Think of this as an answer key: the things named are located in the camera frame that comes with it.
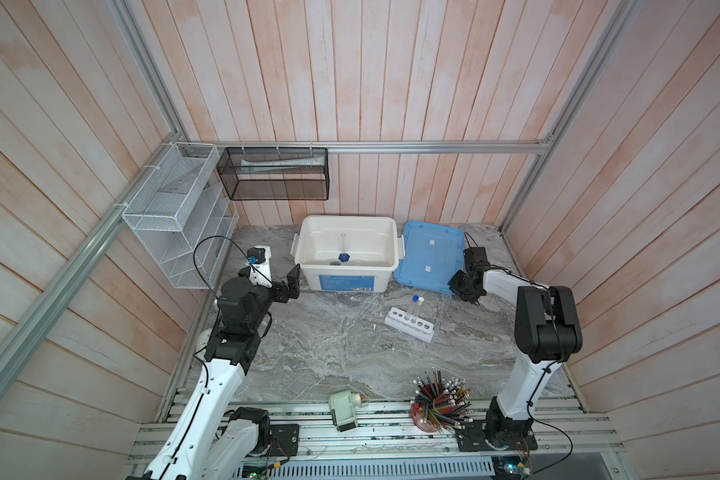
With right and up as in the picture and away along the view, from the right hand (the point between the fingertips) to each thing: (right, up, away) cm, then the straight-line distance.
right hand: (454, 286), depth 102 cm
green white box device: (-38, -28, -27) cm, 54 cm away
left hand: (-53, +7, -28) cm, 60 cm away
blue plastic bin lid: (-4, +11, +11) cm, 16 cm away
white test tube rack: (-15, -12, -13) cm, 23 cm away
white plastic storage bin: (-37, +12, +9) cm, 40 cm away
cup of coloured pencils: (-15, -24, -35) cm, 45 cm away
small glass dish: (-42, +8, +5) cm, 43 cm away
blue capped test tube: (-18, -2, -20) cm, 27 cm away
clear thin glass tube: (-39, +18, -1) cm, 43 cm away
